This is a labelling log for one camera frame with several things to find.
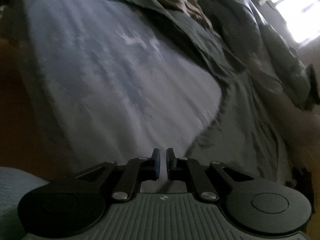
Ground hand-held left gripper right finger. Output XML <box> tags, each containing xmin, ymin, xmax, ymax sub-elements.
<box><xmin>166</xmin><ymin>148</ymin><xmax>253</xmax><ymax>202</ymax></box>

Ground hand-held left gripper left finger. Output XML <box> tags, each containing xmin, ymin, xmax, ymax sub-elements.
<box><xmin>75</xmin><ymin>148</ymin><xmax>161</xmax><ymax>202</ymax></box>

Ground blue-grey printed duvet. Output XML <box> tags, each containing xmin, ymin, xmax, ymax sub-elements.
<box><xmin>184</xmin><ymin>0</ymin><xmax>316</xmax><ymax>188</ymax></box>

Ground blue garment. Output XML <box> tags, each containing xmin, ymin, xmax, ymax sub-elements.
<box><xmin>94</xmin><ymin>0</ymin><xmax>247</xmax><ymax>83</ymax></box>

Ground light blue knit cloth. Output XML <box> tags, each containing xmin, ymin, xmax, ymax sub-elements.
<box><xmin>0</xmin><ymin>166</ymin><xmax>47</xmax><ymax>240</ymax></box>

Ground grey-green blanket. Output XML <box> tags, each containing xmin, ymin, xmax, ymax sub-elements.
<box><xmin>257</xmin><ymin>22</ymin><xmax>318</xmax><ymax>111</ymax></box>

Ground barred window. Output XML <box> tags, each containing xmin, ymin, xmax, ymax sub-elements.
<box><xmin>259</xmin><ymin>0</ymin><xmax>320</xmax><ymax>47</ymax></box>

